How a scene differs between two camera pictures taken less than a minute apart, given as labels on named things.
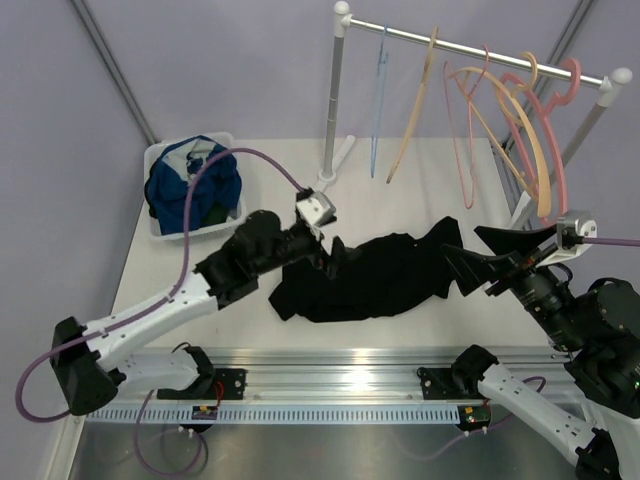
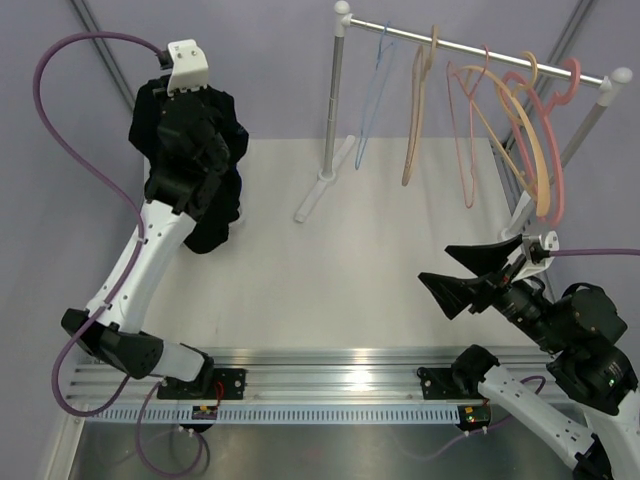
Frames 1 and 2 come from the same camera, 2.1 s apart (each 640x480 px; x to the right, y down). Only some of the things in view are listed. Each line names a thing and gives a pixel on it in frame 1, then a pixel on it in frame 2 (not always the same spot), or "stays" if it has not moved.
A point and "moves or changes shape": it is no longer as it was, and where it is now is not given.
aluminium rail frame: x=365 y=374 stays
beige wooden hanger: x=415 y=107 moves or changes shape
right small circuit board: x=473 y=417 stays
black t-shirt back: x=377 y=278 to x=211 y=225
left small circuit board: x=201 y=412 stays
